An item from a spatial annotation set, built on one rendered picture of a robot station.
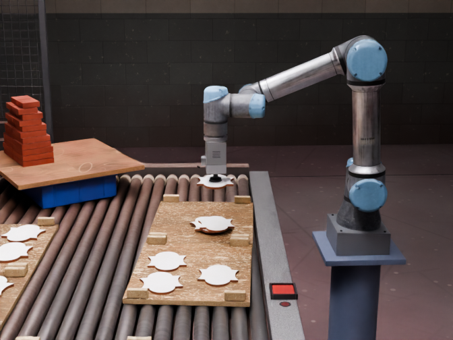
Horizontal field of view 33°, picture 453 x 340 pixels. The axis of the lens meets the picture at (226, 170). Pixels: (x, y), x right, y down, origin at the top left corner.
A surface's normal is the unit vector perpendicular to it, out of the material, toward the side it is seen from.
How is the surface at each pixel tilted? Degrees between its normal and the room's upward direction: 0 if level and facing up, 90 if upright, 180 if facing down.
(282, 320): 0
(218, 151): 90
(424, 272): 0
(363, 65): 83
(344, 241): 90
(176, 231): 0
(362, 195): 98
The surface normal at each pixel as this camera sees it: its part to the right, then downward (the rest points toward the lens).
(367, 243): 0.06, 0.29
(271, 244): 0.00, -0.96
